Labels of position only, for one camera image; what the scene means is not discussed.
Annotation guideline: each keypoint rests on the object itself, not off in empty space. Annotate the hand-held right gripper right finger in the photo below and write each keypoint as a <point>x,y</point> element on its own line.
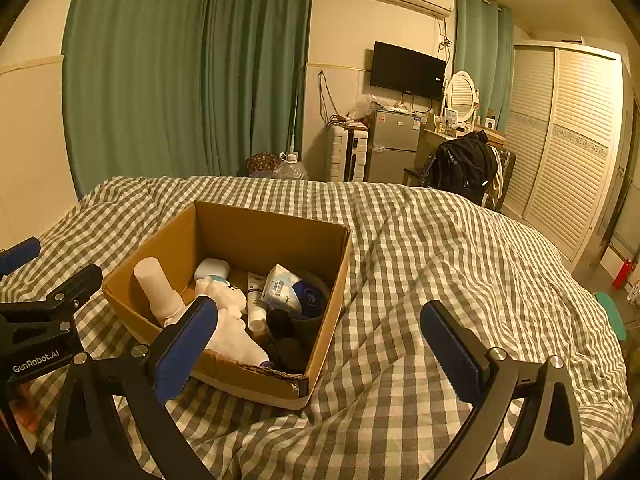
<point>450,351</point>

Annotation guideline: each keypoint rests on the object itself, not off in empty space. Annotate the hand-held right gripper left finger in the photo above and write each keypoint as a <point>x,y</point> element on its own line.
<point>186,345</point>

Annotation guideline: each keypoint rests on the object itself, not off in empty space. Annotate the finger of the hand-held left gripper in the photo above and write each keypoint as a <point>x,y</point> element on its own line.
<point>21,255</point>
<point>75,286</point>

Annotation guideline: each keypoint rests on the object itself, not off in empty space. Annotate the white sock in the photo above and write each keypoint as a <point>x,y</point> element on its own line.
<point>233,331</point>

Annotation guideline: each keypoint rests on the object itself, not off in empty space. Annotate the white hair dryer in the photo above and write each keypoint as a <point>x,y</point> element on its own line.
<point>150,284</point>

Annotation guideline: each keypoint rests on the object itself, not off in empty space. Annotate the white cream tube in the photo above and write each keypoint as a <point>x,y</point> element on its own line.
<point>255,294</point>

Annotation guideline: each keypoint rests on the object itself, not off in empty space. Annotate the black sock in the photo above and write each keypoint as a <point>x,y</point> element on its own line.
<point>283,328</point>

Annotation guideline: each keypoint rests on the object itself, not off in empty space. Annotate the blue tissue pack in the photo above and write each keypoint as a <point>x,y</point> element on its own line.
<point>279,287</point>

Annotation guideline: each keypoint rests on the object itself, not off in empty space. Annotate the brown cardboard box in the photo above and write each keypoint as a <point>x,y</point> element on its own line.
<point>225,230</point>

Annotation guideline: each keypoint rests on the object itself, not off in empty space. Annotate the blue round tin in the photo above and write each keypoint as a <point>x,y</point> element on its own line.
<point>308,294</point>

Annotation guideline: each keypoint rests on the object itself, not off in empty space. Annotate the person's left hand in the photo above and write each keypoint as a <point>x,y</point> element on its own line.
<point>25,410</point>

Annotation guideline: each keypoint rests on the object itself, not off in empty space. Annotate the checkered blanket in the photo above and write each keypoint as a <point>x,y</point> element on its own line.
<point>425,260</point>

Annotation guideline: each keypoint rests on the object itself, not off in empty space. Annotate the teal oval object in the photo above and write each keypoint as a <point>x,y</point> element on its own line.
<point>611,315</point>

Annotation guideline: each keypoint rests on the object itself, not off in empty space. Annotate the black backpack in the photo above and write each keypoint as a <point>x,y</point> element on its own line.
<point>462,165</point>

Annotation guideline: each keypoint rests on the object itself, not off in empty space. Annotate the red fire extinguisher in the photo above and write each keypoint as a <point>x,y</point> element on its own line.
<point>623,275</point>

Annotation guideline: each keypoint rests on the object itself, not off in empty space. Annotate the brown patterned bag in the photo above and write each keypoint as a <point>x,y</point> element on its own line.
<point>261,164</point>

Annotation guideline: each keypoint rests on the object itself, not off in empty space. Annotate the clear water jug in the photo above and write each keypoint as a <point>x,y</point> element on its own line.
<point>290,170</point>

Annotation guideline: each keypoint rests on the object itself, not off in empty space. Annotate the silver fridge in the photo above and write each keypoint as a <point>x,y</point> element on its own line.
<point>392,150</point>

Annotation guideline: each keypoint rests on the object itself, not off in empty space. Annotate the white suitcase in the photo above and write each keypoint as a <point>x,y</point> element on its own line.
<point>340,157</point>

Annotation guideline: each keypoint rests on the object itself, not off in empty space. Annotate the wide green curtain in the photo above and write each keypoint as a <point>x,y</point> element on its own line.
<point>175,75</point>

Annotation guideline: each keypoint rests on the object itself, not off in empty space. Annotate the white louvred wardrobe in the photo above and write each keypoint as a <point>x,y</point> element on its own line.
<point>570,150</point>

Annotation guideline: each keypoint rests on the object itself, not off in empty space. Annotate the white oval mirror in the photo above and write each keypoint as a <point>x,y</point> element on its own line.
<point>461,95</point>

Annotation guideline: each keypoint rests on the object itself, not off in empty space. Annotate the clear plastic bag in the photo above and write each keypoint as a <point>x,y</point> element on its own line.
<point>361,107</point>

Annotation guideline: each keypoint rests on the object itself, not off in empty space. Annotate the narrow green curtain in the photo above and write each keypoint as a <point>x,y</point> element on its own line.
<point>482,60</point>

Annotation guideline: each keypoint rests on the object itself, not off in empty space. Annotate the black wall television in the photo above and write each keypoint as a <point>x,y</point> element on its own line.
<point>406,71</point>

